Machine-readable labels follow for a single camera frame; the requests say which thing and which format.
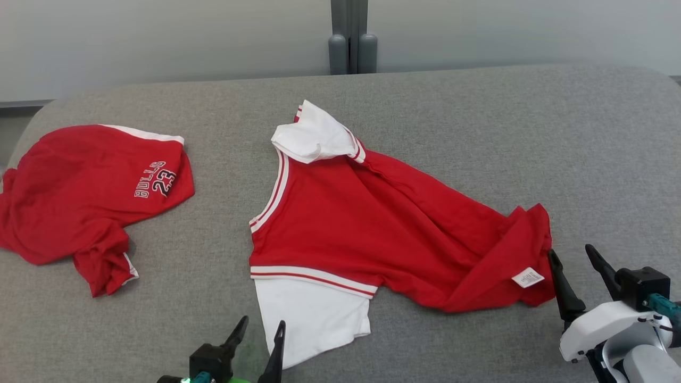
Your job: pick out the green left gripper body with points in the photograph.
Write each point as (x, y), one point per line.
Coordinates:
(229, 381)

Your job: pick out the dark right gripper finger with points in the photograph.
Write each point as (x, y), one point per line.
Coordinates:
(565, 292)
(604, 263)

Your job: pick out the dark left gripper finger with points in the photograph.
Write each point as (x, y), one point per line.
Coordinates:
(275, 356)
(237, 338)

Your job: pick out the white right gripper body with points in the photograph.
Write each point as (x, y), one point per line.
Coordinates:
(601, 327)

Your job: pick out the red white-sleeved jersey top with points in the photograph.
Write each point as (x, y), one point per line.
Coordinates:
(372, 229)

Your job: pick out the red Bulls 23 shorts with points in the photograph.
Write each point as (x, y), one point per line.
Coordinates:
(74, 197)

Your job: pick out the grey fabric sofa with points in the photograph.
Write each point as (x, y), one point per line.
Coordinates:
(479, 133)

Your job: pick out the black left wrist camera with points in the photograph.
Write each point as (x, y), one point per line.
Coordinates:
(210, 361)

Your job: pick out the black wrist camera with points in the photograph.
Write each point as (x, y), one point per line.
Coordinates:
(210, 361)
(641, 287)

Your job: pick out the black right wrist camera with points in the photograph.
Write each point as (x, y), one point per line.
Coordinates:
(641, 287)

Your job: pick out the grey partition post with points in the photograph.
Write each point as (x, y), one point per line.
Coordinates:
(351, 48)

